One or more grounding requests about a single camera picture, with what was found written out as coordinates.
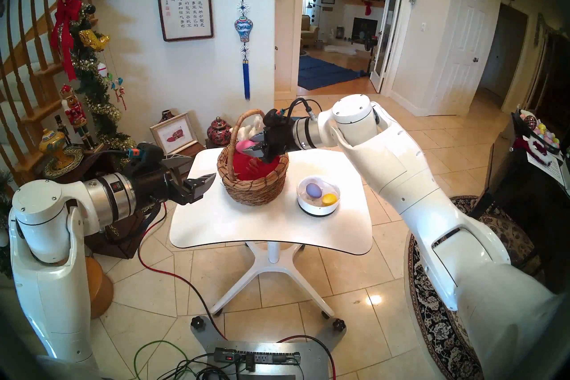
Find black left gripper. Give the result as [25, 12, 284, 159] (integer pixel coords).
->
[132, 153, 217, 208]

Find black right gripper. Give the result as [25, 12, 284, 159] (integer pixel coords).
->
[243, 128, 298, 164]

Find red shredded basket filling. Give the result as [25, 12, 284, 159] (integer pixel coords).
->
[232, 143, 282, 181]

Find white plush bunny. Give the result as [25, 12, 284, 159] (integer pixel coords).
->
[229, 116, 268, 144]

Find framed red shoe picture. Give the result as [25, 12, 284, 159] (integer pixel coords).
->
[150, 112, 199, 155]

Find red cloisonne lidded jar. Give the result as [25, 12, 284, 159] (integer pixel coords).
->
[207, 117, 232, 147]

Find white round bowl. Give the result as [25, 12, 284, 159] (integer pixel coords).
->
[297, 176, 341, 217]

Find blue area rug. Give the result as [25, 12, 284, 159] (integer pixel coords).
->
[297, 55, 361, 91]

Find dark wood side table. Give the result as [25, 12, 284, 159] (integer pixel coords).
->
[42, 143, 205, 259]

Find colourful hanging bird ornaments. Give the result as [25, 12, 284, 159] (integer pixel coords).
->
[109, 77, 127, 110]

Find ornate decorative plate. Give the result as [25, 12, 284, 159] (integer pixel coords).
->
[43, 147, 84, 179]

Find blue vase tassel hanging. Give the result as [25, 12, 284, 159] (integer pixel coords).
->
[234, 0, 253, 101]

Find green tinsel stair garland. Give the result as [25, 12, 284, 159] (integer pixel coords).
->
[67, 3, 136, 152]

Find tan armchair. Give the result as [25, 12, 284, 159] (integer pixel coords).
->
[301, 15, 320, 48]

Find red nutcracker figure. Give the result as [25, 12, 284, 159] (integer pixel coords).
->
[60, 84, 96, 150]

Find small black nutcracker figure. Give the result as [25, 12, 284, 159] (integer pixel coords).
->
[54, 115, 72, 148]

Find yellow cloisonne urn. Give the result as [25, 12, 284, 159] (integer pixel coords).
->
[39, 128, 67, 166]

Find round orange wooden stand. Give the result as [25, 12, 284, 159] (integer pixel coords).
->
[85, 257, 114, 320]

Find black fireplace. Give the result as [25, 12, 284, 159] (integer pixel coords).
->
[351, 18, 378, 43]

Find wooden staircase railing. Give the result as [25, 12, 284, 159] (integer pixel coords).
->
[0, 0, 145, 188]

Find gold foil ornament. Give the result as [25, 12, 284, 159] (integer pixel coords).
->
[79, 30, 110, 51]

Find white glass french door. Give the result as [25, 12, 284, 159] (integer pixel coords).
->
[370, 0, 406, 94]

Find black power strip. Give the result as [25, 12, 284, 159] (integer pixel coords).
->
[214, 348, 301, 366]

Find red ribbon bow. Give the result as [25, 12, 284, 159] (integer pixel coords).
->
[50, 0, 83, 81]

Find decorated christmas tree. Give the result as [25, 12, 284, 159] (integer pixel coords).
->
[0, 170, 18, 279]

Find white panel door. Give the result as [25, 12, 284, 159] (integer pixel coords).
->
[430, 0, 497, 117]

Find large oriental floral rug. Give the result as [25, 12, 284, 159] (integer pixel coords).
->
[404, 194, 557, 380]

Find black tray of eggs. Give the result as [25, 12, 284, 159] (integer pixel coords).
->
[511, 109, 564, 157]

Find white paper sheet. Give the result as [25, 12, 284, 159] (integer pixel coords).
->
[527, 152, 567, 188]

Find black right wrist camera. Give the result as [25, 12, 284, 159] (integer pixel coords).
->
[263, 111, 291, 130]

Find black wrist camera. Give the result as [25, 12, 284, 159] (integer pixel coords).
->
[263, 111, 291, 130]
[126, 142, 166, 170]

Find wicker basket with handle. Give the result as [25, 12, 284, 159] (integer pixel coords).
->
[217, 109, 289, 206]

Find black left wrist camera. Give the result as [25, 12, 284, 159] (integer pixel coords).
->
[126, 142, 166, 170]

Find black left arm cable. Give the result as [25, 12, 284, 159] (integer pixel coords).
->
[105, 201, 163, 246]

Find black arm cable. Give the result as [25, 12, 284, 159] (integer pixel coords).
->
[287, 98, 322, 120]
[105, 201, 163, 246]

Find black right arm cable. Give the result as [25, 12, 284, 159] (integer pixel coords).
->
[287, 98, 322, 120]

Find white table pedestal base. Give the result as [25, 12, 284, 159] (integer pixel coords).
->
[209, 241, 335, 317]

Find green cable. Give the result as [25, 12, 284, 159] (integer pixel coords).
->
[134, 340, 192, 380]

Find black cable bundle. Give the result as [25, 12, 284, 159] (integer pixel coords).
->
[156, 352, 254, 380]

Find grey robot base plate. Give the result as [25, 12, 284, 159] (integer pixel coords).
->
[191, 316, 347, 380]

